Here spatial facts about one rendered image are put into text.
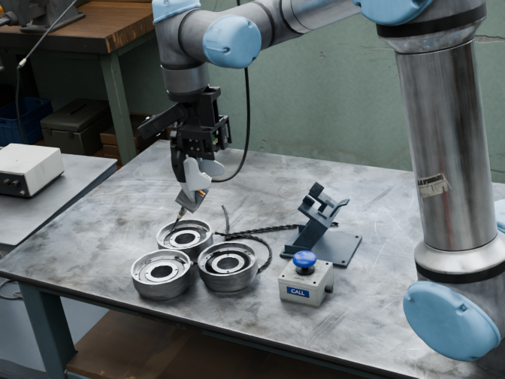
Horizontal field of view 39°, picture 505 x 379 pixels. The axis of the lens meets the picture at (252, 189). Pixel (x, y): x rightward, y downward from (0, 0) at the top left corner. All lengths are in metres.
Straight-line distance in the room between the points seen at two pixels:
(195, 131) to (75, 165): 0.94
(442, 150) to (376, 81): 2.00
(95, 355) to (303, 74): 1.67
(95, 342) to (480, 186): 1.00
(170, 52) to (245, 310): 0.44
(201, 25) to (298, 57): 1.83
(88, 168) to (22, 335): 0.56
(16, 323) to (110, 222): 0.88
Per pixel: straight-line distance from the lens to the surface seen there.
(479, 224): 0.84
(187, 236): 1.36
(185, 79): 1.14
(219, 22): 1.04
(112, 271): 1.34
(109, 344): 1.58
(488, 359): 1.07
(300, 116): 2.97
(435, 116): 0.79
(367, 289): 1.22
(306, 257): 1.16
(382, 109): 2.83
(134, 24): 2.74
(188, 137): 1.18
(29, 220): 1.84
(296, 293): 1.18
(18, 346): 2.22
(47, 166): 1.97
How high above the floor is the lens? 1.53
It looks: 29 degrees down
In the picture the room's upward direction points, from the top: 6 degrees counter-clockwise
